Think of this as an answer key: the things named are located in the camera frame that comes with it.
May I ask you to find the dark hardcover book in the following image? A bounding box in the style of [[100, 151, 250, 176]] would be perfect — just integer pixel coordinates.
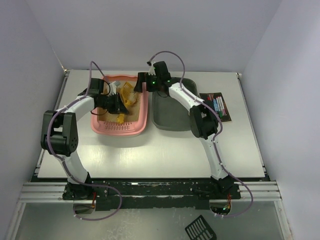
[[199, 92, 232, 122]]

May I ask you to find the green cap white marker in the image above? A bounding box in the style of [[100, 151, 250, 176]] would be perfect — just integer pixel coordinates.
[[216, 96, 225, 117]]

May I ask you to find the light blue correction tape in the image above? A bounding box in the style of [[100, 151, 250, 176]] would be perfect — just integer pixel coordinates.
[[212, 98, 219, 113]]

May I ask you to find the black slotted spatula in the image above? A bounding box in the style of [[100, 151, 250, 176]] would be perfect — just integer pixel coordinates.
[[184, 215, 217, 240]]

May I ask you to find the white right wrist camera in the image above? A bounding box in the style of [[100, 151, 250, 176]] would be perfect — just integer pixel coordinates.
[[147, 60, 156, 76]]

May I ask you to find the aluminium frame rail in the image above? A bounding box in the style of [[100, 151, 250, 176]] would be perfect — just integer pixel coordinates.
[[19, 181, 282, 203]]

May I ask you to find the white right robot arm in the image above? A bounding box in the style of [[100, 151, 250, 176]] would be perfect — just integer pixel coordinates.
[[134, 60, 236, 199]]

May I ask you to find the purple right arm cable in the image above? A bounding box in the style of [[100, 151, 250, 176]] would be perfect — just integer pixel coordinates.
[[147, 50, 254, 218]]

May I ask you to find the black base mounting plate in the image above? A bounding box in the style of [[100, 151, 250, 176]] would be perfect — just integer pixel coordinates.
[[62, 178, 241, 211]]

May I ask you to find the dark grey plastic tray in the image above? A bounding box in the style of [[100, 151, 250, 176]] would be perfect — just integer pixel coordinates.
[[151, 85, 191, 132]]

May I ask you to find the yellow litter scoop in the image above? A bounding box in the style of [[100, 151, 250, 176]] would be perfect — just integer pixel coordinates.
[[119, 81, 138, 110]]

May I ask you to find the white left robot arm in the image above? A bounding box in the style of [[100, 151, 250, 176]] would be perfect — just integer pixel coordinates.
[[40, 78, 129, 200]]

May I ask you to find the pink litter box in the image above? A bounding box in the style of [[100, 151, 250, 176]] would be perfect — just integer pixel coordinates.
[[91, 75, 149, 137]]

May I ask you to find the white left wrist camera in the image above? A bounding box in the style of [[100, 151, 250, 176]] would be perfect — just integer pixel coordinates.
[[108, 81, 121, 96]]

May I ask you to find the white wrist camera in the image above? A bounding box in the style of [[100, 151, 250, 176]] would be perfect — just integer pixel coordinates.
[[108, 81, 121, 96], [147, 60, 156, 76]]

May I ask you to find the pink cap white marker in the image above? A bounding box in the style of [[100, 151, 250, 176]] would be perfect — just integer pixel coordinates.
[[219, 96, 227, 116]]

